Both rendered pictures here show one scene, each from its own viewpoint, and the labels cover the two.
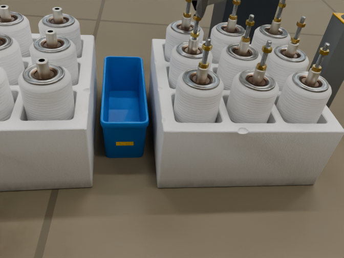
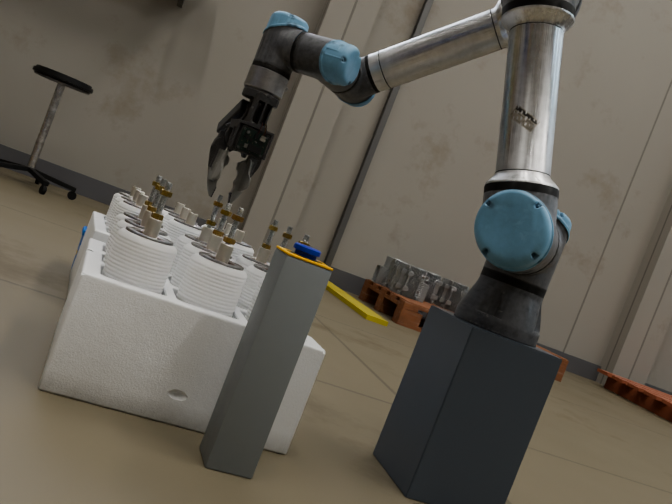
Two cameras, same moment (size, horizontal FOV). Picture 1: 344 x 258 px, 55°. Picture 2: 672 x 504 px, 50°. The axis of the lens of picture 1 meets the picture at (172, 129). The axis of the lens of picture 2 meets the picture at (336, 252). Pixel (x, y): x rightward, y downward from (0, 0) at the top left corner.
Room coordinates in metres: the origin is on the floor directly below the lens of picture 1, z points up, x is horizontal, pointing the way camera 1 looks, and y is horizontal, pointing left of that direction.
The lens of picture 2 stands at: (0.73, -1.42, 0.37)
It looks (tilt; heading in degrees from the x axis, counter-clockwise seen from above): 2 degrees down; 82
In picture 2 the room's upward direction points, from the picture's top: 21 degrees clockwise
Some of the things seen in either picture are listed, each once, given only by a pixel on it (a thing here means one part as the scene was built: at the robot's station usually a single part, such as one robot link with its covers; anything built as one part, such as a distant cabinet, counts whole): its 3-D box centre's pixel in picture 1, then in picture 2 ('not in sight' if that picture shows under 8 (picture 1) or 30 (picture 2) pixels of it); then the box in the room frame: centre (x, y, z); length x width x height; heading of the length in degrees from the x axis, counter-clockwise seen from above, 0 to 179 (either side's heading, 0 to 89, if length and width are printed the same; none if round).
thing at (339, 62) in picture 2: not in sight; (329, 62); (0.79, -0.07, 0.65); 0.11 x 0.11 x 0.08; 59
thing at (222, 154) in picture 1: (228, 107); (178, 336); (0.71, -0.14, 0.09); 0.39 x 0.39 x 0.18; 11
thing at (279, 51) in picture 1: (289, 54); (221, 261); (0.73, -0.26, 0.25); 0.08 x 0.08 x 0.01
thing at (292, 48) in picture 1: (291, 49); (224, 254); (0.73, -0.26, 0.26); 0.02 x 0.02 x 0.03
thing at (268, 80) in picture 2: not in sight; (266, 85); (0.69, -0.04, 0.57); 0.08 x 0.08 x 0.05
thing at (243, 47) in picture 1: (243, 47); (214, 244); (0.71, -0.14, 0.26); 0.02 x 0.02 x 0.03
